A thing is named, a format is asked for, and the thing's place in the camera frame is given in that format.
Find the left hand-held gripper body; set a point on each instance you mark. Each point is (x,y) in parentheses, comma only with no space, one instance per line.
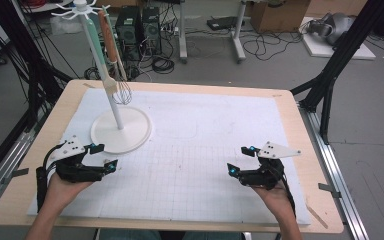
(76,171)

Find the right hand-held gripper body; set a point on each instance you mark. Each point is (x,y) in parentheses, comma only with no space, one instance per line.
(266,176)

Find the white utensil stand with hooks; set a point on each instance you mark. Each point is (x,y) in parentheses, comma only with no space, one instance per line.
(120,136)

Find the person's right hand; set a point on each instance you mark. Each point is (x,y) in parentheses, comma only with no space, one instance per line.
(278,203)

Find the person's left hand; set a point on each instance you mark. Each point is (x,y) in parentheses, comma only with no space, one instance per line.
(61,196)

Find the white grid mat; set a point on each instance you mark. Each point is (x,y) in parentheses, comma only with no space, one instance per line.
(196,133)

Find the black table clamp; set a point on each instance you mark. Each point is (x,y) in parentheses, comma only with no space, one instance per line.
(18,173)
(329,189)

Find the brown tape piece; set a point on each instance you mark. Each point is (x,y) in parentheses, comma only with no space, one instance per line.
(276,95)
(88,85)

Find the white desk leg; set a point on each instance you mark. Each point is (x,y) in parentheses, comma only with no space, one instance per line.
(182,33)
(238,36)

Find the white floor board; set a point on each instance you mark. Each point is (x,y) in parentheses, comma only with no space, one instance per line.
(320,50)

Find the black computer tower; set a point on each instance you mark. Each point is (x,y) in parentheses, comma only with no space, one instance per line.
(131,30)
(151,30)

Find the flat black box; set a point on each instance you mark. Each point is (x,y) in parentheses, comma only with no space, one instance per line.
(223,22)

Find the cardboard box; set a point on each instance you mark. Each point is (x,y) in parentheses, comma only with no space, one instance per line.
(280,16)

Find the grey rounded device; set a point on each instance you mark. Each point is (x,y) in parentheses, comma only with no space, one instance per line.
(336,26)

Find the aluminium rail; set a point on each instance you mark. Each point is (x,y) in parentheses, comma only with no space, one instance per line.
(3,170)
(333,166)

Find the black metal frame stand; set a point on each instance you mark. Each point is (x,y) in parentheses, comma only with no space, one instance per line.
(33,66)
(343,50)

